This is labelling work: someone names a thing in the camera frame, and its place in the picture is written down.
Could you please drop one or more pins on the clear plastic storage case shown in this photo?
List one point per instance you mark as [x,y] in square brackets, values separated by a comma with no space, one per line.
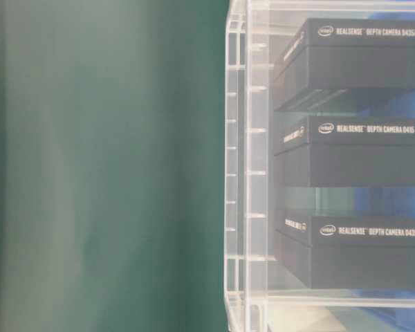
[260,293]

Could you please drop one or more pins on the blue cloth case liner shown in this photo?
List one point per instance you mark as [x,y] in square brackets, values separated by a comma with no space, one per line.
[395,201]

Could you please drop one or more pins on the black RealSense box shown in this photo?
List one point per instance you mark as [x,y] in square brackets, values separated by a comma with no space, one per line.
[333,62]
[345,151]
[348,251]

